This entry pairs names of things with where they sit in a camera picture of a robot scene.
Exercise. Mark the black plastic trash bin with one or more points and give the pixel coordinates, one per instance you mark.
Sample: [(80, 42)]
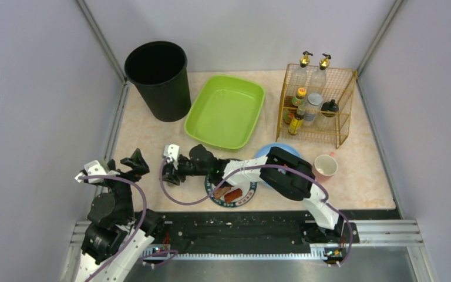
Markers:
[(158, 70)]

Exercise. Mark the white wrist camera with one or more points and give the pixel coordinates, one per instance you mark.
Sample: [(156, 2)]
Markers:
[(171, 154), (92, 168)]

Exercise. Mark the small brown cap bottle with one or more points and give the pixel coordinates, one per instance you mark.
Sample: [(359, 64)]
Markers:
[(296, 121)]

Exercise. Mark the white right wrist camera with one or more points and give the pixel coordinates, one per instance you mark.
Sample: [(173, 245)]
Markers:
[(171, 154)]

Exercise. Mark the blue plate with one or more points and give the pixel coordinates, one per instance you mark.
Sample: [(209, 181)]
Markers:
[(266, 149)]

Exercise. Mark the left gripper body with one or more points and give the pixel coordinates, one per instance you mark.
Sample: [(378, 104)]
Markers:
[(123, 172)]

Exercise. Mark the clear glass bottle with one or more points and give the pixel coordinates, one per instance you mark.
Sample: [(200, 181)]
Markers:
[(318, 78)]

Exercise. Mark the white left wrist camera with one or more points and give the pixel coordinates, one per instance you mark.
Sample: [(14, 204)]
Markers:
[(92, 168)]

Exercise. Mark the green plastic basin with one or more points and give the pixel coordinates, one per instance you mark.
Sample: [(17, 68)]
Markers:
[(225, 112)]

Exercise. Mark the black lid jar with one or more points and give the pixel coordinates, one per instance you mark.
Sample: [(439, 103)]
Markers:
[(330, 109)]

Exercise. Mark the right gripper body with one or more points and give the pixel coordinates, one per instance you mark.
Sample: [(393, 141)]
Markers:
[(177, 169)]

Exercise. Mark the gold wire rack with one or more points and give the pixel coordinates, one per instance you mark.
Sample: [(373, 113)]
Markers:
[(330, 128)]

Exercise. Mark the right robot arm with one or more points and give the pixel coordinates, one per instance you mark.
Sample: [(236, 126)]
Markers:
[(288, 174)]

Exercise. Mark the white plate with green rim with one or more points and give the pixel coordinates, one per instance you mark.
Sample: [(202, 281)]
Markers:
[(245, 194)]

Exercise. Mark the pink cup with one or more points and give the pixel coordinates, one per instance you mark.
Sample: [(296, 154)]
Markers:
[(325, 166)]

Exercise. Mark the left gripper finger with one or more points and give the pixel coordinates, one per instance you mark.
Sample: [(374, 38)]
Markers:
[(111, 165), (136, 163)]

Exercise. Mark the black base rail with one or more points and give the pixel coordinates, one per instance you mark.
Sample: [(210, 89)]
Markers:
[(248, 233)]

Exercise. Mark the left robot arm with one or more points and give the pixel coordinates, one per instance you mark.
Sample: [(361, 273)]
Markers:
[(117, 235)]

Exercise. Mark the brown meat piece left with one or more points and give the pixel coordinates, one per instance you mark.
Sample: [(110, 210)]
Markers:
[(220, 192)]

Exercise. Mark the red sausage piece on plate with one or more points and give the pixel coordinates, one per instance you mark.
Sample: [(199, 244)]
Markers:
[(232, 196)]

